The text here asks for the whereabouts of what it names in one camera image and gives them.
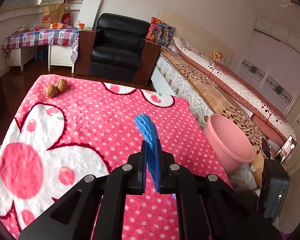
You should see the blue foam net sleeve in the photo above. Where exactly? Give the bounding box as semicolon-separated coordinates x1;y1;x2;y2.
134;113;161;193

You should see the pink plastic trash bin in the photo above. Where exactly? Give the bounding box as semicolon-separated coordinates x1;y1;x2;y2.
203;114;254;174

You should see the pink polka dot blanket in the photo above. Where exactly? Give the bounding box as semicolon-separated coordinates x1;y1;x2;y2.
0;75;228;238

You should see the black phone on bed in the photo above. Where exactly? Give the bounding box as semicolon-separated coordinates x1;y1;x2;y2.
262;138;271;159

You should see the bed with brown leaf blanket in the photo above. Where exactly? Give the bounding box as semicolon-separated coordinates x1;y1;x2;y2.
149;10;297;190

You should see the white red dotted quilt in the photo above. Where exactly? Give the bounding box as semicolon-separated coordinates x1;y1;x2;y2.
173;37;296;144

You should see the black leather armchair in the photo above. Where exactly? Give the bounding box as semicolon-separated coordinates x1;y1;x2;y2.
75;13;161;86

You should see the yellow red pillow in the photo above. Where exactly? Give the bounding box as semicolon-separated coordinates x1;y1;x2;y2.
212;50;226;65

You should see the colourful comic cushion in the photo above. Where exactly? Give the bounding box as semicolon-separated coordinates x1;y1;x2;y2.
146;17;175;47

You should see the white wardrobe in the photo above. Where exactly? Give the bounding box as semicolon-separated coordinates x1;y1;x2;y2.
236;17;300;115

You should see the red gift bag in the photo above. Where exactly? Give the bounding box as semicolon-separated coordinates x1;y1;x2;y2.
62;12;71;27

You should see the orange box on table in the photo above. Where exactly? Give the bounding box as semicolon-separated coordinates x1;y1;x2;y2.
49;23;64;29

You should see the checked tablecloth table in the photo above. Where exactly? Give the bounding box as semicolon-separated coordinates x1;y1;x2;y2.
2;29;80;73

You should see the brown paper bag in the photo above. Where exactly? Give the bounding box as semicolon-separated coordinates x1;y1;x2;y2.
42;3;65;29

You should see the white ceiling fan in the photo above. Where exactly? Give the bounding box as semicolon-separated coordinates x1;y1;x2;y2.
280;0;300;9

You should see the black camera phone mount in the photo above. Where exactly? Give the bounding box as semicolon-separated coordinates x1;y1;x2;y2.
257;134;298;227

